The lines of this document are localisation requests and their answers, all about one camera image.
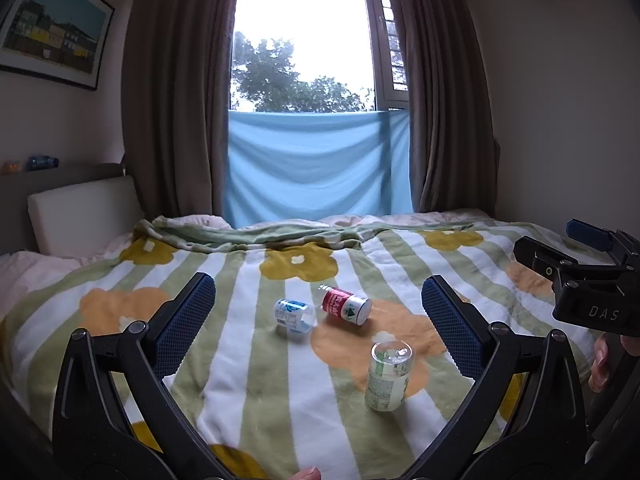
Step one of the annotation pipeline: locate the person's right hand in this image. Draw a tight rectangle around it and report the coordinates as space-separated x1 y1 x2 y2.
591 334 640 382

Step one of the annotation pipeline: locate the grey headboard shelf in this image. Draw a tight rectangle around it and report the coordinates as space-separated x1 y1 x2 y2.
0 161 127 182

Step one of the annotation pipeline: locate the flower print striped blanket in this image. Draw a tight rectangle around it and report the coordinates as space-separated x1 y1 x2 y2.
0 215 601 480

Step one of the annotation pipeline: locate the red label clear cup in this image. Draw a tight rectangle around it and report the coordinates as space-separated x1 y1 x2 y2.
318 285 372 325

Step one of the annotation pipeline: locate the brown curtain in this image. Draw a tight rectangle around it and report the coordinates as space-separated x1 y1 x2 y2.
381 0 502 214
121 0 244 224

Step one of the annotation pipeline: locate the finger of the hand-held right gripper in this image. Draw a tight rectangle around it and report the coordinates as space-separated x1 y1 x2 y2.
513 236 637 287
566 218 640 267

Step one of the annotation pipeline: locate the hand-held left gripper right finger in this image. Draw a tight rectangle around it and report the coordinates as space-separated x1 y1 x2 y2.
414 275 589 480

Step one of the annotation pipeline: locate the tree outside window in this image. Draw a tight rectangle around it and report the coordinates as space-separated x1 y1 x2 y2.
232 31 376 113

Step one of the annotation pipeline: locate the framed wall picture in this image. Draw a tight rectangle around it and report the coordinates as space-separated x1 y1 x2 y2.
0 0 116 92

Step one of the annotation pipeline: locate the blue label clear cup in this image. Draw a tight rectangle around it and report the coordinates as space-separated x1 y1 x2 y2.
272 297 317 337

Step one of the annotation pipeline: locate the green label clear cup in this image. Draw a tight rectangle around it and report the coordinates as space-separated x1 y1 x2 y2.
363 340 416 412

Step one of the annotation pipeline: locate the white headboard cushion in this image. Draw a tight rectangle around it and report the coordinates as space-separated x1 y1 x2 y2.
27 175 147 257

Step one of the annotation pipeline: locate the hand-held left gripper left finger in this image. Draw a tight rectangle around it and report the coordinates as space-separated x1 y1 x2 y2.
52 272 227 480

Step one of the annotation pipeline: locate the light blue cloth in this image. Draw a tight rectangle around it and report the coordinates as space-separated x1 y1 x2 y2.
222 108 415 229

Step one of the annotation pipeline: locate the window frame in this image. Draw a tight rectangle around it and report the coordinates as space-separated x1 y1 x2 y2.
359 0 412 112

